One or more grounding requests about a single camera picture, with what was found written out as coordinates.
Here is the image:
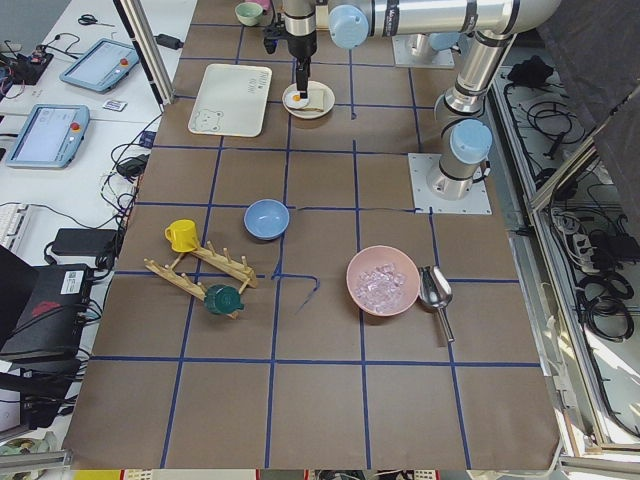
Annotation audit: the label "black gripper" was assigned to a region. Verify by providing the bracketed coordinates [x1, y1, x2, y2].
[286, 31, 317, 98]

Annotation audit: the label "white round plate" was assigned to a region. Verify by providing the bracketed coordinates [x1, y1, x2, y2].
[282, 80, 335, 119]

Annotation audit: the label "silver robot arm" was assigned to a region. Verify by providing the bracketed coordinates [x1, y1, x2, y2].
[276, 0, 561, 147]
[283, 33, 459, 112]

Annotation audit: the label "fried egg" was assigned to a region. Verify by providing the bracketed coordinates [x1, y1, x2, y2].
[283, 90, 309, 110]

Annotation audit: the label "mint green cup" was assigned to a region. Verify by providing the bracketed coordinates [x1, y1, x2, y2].
[235, 2, 263, 27]

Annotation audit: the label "cream bear tray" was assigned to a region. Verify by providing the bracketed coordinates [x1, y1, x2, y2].
[187, 64, 272, 138]

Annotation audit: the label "blue bowl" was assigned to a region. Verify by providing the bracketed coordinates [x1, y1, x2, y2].
[244, 199, 290, 241]

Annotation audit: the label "upper blue teach pendant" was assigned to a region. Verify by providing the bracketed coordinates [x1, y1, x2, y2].
[59, 38, 139, 93]

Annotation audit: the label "blue teach pendant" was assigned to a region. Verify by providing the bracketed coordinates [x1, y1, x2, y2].
[6, 104, 90, 169]
[59, 38, 139, 93]

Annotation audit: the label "yellow mug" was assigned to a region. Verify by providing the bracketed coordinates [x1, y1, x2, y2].
[164, 219, 200, 253]

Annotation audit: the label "wooden dish rack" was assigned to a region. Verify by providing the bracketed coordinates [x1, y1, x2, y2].
[143, 240, 260, 321]

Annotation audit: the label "black scissors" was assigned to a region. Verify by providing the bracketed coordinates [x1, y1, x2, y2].
[77, 14, 113, 27]

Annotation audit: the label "pink bowl with ice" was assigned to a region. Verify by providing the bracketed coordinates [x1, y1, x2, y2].
[346, 245, 421, 317]

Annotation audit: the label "dark green mug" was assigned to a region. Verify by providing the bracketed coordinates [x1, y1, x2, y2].
[204, 284, 244, 317]

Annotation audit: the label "metal scoop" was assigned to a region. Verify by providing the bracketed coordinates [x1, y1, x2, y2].
[418, 265, 455, 343]

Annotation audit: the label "lower blue teach pendant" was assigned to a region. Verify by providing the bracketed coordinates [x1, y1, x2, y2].
[6, 104, 90, 169]

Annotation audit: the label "black power adapter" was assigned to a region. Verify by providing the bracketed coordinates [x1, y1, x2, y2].
[51, 228, 116, 257]

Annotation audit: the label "white keyboard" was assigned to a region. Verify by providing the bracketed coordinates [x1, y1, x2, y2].
[0, 203, 34, 253]

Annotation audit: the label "white power strip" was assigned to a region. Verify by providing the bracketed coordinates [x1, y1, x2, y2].
[571, 233, 599, 274]

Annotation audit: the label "black computer box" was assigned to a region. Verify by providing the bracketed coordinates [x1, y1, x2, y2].
[1, 248, 93, 363]

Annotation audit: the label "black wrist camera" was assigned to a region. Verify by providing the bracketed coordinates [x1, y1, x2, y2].
[263, 22, 286, 55]

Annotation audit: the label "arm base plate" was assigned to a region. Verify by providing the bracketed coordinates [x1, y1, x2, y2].
[393, 32, 460, 70]
[408, 153, 492, 215]

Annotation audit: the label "aluminium frame post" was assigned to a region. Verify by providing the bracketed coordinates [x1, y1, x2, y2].
[113, 0, 174, 106]

